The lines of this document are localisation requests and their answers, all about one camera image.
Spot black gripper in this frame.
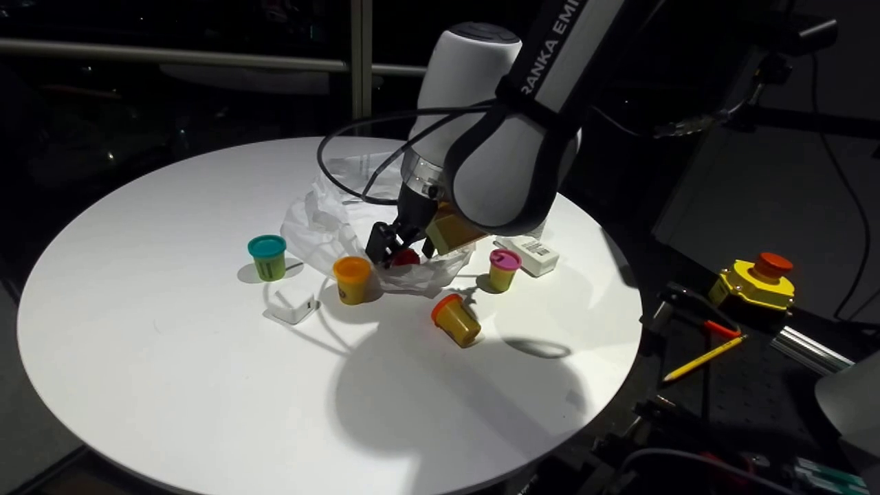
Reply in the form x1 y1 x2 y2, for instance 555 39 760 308
364 185 442 268

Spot yellow tub orange lid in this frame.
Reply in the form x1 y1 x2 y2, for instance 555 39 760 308
331 253 380 308

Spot yellow tub orange-red lid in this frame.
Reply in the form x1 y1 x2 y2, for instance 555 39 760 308
430 292 483 352

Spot yellow tub magenta lid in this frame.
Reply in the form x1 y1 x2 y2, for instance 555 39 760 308
483 246 526 296

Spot yellow tub teal lid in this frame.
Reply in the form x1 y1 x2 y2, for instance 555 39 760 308
244 233 291 284

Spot white plastic bag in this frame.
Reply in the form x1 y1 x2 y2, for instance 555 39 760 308
274 179 479 303

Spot metal window railing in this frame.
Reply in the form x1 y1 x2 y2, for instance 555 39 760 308
0 35 434 81

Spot small red connector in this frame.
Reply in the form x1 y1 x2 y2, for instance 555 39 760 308
702 317 743 343

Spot yellow emergency stop button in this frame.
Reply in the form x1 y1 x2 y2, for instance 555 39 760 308
708 251 797 317

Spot dark grey panel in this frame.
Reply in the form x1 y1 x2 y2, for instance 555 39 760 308
653 134 880 325

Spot aluminium profile bar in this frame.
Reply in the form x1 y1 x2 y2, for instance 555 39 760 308
771 325 857 376

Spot black clamp stand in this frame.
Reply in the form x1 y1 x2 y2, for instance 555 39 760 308
731 15 880 142

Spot light grey rounded object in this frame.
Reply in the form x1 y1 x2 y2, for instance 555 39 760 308
812 352 880 455

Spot teal object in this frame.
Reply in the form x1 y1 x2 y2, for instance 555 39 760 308
796 461 868 495

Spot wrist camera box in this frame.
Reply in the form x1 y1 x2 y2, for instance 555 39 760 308
424 201 489 257

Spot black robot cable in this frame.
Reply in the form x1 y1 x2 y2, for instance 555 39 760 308
313 98 519 207

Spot vertical window post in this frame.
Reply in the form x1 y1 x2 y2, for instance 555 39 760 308
347 0 378 139

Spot yellow cable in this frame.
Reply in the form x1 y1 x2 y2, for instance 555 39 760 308
662 332 752 385

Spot grey floor cable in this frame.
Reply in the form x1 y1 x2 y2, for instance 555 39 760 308
622 444 800 495

